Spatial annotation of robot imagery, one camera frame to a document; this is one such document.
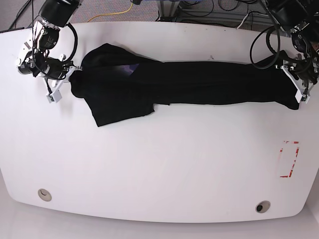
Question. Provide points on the right table cable grommet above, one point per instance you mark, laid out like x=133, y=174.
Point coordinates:
x=263, y=207

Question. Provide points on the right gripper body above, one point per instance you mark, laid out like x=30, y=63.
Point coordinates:
x=58, y=71

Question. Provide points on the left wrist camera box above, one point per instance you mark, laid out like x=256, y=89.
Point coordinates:
x=301, y=97

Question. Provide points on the left table cable grommet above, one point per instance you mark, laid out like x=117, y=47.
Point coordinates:
x=44, y=195

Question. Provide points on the red tape rectangle marking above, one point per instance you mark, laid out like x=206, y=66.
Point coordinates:
x=287, y=158

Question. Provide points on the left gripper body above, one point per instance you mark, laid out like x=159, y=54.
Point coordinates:
x=304, y=73

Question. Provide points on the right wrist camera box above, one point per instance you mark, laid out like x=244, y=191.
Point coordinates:
x=54, y=97

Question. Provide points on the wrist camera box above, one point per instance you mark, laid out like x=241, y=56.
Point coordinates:
x=54, y=97
x=301, y=97

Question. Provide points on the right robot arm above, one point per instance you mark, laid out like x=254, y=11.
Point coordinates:
x=34, y=57

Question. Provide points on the table cable grommet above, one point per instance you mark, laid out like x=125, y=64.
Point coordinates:
x=263, y=207
x=44, y=195

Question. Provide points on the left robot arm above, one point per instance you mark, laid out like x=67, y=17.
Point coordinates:
x=300, y=20

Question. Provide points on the black t-shirt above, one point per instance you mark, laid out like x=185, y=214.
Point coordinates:
x=118, y=85

